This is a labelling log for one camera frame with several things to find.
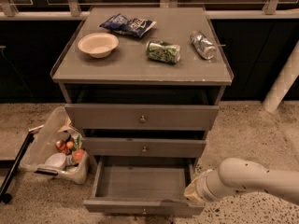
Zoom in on metal window railing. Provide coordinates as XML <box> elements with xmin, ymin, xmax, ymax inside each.
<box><xmin>0</xmin><ymin>0</ymin><xmax>299</xmax><ymax>21</ymax></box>

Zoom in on blue chip bag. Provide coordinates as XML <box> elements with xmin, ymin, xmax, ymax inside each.
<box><xmin>101</xmin><ymin>13</ymin><xmax>156</xmax><ymax>38</ymax></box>

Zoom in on red apple in bin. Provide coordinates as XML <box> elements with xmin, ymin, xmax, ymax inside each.
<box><xmin>72</xmin><ymin>149</ymin><xmax>85</xmax><ymax>163</ymax></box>

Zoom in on grey drawer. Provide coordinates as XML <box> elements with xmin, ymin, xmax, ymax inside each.
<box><xmin>84</xmin><ymin>156</ymin><xmax>204</xmax><ymax>217</ymax></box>
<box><xmin>83</xmin><ymin>137</ymin><xmax>206</xmax><ymax>158</ymax></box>
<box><xmin>64</xmin><ymin>104</ymin><xmax>219</xmax><ymax>131</ymax></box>

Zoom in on clear plastic bin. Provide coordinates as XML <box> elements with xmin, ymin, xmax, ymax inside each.
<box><xmin>21</xmin><ymin>106</ymin><xmax>89</xmax><ymax>184</ymax></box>

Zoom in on silver soda can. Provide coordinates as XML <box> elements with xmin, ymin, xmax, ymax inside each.
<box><xmin>190</xmin><ymin>31</ymin><xmax>216</xmax><ymax>60</ymax></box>

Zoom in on grey bottom drawer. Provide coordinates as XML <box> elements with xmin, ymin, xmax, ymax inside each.
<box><xmin>84</xmin><ymin>156</ymin><xmax>204</xmax><ymax>217</ymax></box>

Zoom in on red snack packet in bin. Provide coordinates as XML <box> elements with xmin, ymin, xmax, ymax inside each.
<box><xmin>55</xmin><ymin>140</ymin><xmax>71</xmax><ymax>155</ymax></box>

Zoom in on grey middle drawer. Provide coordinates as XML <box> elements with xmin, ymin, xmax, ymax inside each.
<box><xmin>83</xmin><ymin>137</ymin><xmax>206</xmax><ymax>158</ymax></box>

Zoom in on green soda can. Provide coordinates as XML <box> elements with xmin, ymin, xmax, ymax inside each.
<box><xmin>146</xmin><ymin>40</ymin><xmax>180</xmax><ymax>64</ymax></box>

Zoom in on black metal stand leg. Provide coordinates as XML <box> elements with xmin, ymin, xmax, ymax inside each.
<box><xmin>0</xmin><ymin>133</ymin><xmax>34</xmax><ymax>203</ymax></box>

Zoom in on grey top drawer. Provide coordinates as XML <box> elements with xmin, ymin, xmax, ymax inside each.
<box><xmin>64</xmin><ymin>104</ymin><xmax>219</xmax><ymax>131</ymax></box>

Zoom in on grey drawer cabinet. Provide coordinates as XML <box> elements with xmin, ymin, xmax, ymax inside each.
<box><xmin>50</xmin><ymin>6</ymin><xmax>235</xmax><ymax>161</ymax></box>

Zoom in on white cup in bin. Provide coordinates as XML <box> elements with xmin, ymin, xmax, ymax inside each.
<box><xmin>45</xmin><ymin>153</ymin><xmax>66</xmax><ymax>170</ymax></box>

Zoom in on white paper bowl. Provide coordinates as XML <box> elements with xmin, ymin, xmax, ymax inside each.
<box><xmin>78</xmin><ymin>33</ymin><xmax>119</xmax><ymax>59</ymax></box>

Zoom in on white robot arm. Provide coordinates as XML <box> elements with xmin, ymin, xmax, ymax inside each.
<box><xmin>184</xmin><ymin>158</ymin><xmax>299</xmax><ymax>204</ymax></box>

